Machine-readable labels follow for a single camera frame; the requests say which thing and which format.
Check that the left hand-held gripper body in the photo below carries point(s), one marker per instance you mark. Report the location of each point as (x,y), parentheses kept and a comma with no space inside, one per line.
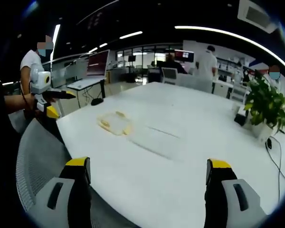
(39,79)

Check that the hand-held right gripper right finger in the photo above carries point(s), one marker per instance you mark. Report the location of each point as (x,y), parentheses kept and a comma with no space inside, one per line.
(228,202)

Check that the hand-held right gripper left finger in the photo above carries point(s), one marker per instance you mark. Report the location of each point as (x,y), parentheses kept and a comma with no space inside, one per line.
(61,202)

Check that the white side desk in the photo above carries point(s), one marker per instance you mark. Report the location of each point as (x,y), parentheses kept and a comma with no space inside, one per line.
(84,83)

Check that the small black desk object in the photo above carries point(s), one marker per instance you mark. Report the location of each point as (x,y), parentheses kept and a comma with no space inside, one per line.
(96,101)

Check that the grey mesh office chair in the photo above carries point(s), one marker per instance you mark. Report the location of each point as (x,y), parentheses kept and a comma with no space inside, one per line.
(35,152)

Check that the ceiling light strip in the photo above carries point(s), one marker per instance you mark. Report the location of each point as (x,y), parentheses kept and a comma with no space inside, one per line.
(131,35)
(55,38)

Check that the monitor with red screen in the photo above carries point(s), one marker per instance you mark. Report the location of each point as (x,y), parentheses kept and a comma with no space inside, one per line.
(97,63)

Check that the person's dark clothing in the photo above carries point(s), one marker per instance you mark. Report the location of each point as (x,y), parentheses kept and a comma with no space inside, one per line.
(0,142)

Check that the white plant pot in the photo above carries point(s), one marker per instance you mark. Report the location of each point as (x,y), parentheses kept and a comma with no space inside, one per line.
(263,131)

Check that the black box beside plant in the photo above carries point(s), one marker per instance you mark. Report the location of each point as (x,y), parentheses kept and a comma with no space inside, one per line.
(240,120)

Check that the green potted plant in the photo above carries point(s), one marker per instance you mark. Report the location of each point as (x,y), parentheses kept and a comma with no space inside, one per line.
(268,102)

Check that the white office chair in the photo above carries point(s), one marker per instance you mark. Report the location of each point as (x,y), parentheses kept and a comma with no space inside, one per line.
(169,75)

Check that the long curved ceiling light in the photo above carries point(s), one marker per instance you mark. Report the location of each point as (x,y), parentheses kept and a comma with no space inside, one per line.
(228,32)

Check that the ceiling air vent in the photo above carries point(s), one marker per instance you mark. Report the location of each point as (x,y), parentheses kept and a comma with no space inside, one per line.
(256,14)

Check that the wall screen with red picture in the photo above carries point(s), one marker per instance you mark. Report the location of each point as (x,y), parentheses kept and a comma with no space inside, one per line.
(185,55)

